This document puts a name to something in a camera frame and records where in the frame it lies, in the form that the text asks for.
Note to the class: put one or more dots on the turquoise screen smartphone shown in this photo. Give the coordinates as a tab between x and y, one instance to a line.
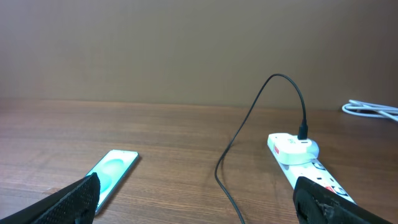
111	170

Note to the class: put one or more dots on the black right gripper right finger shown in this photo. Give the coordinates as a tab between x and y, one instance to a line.
315	204

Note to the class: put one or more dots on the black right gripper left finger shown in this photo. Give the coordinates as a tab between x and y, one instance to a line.
74	204

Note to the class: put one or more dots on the white power strip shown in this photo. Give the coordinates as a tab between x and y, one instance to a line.
316	172

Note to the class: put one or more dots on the white charger adapter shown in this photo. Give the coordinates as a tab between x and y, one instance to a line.
289	150

